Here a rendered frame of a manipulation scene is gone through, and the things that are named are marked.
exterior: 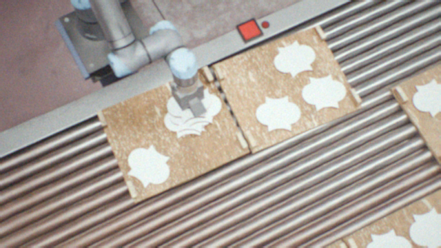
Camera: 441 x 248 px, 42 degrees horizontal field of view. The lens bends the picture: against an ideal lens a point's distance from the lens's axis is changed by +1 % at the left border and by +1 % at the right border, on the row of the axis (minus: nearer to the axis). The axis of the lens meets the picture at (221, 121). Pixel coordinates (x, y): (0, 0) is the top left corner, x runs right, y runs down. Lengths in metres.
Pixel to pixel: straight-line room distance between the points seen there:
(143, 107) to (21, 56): 1.41
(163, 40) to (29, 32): 1.73
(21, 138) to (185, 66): 0.70
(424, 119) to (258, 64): 0.59
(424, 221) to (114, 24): 1.12
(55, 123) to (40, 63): 1.21
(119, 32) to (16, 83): 1.63
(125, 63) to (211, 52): 0.49
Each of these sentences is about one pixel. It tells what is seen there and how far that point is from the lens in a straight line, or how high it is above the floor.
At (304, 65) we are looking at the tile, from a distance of 2.00.
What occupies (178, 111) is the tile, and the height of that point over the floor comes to 0.99.
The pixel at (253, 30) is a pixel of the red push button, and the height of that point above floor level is 0.93.
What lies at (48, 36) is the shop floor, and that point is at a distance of 3.26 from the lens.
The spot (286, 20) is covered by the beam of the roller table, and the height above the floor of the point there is 0.92.
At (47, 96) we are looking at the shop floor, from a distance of 3.10.
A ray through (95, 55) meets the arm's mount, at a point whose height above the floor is 0.95.
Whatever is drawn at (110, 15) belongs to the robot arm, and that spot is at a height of 1.38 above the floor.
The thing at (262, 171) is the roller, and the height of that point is 0.92.
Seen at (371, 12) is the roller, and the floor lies 0.92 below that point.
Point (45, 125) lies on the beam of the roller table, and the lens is 2.02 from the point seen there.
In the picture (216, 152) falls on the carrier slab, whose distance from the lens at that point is 1.87.
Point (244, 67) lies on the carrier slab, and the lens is 1.99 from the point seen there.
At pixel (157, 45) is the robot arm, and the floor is 1.28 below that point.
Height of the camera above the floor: 2.72
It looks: 69 degrees down
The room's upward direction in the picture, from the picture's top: straight up
